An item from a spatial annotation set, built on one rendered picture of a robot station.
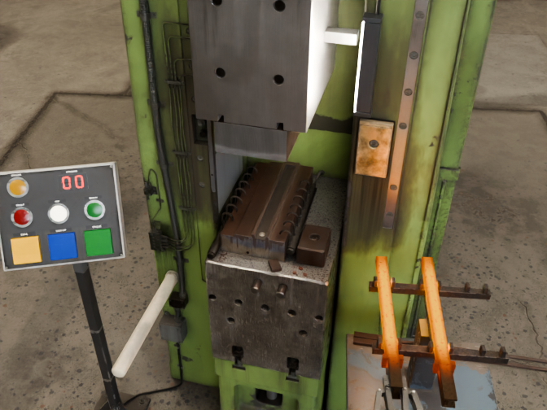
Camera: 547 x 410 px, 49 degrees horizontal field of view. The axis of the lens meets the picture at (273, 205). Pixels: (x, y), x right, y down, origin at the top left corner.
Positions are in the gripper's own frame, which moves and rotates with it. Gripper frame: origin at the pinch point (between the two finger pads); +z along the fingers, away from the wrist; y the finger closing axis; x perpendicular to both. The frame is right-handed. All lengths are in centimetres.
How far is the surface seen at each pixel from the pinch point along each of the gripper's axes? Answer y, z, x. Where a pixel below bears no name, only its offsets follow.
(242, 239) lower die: -40, 51, -5
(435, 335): 10.8, 11.9, 1.0
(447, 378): 11.4, -0.7, 1.4
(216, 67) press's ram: -45, 52, 49
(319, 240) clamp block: -17, 52, -4
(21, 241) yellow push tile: -101, 38, 1
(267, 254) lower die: -32, 50, -9
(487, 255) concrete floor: 77, 164, -102
